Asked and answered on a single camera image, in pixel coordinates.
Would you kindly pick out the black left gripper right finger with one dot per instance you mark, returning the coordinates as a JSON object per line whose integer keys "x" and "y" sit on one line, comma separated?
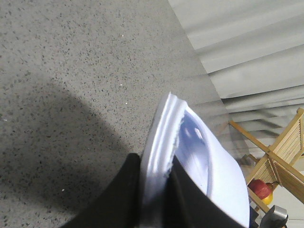
{"x": 186, "y": 206}

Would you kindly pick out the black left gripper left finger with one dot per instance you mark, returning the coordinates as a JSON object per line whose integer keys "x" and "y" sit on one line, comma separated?
{"x": 117, "y": 206}

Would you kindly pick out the light blue slipper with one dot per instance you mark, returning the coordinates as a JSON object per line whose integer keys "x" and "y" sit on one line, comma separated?
{"x": 177, "y": 131}

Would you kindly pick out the red and yellow toy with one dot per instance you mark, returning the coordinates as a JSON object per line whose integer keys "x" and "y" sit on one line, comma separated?
{"x": 263, "y": 190}

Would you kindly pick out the grey metal stand part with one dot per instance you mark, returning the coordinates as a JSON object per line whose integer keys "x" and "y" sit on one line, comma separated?
{"x": 275, "y": 217}

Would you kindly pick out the wooden folding rack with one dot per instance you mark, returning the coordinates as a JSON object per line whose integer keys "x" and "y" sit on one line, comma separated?
{"x": 276, "y": 166}

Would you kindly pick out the grey-white pleated curtain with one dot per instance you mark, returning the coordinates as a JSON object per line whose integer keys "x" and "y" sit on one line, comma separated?
{"x": 253, "y": 52}

